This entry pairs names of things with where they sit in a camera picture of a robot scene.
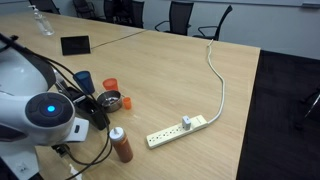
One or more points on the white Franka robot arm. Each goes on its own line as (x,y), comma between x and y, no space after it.
(20,76)

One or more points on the black cutlery holder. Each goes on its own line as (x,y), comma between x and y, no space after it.
(90,110)

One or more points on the white plug adapter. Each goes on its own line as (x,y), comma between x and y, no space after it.
(186,124)

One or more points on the white power strip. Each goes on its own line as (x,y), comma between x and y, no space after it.
(166,136)

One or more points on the round metal bowl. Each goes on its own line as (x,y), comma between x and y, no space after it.
(113,106)

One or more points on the red-brown sauce squeeze bottle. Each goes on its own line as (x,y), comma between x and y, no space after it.
(123,150)

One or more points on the blue plastic cup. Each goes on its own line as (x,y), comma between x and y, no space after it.
(85,81)

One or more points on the black mesh office chair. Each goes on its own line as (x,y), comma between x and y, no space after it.
(180,16)
(221,21)
(83,8)
(136,11)
(46,5)
(113,10)

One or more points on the white plastic utensil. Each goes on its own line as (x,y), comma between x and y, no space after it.
(78,98)

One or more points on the black flat tablet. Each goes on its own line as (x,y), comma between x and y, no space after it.
(75,45)

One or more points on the white paper scrap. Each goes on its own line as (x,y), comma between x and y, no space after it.
(75,173)

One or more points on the clear hand sanitiser bottle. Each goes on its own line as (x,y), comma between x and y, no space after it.
(45,26)

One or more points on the grey whiteboard eraser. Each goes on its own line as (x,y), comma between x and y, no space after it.
(311,5)

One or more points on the wall whiteboard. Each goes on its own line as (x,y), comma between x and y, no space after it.
(266,2)

